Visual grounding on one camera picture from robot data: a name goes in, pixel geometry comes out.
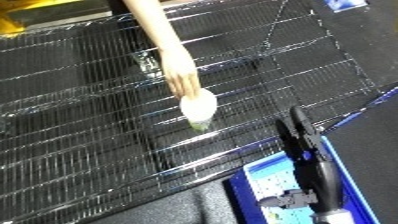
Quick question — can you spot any person's hand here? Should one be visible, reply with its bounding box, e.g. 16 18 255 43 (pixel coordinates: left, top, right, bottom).
158 46 205 100

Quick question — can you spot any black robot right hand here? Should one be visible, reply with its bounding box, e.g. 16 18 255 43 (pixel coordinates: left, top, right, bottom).
255 105 347 216

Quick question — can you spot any white paper cup green band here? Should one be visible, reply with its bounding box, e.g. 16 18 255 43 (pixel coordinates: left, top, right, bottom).
177 87 221 133

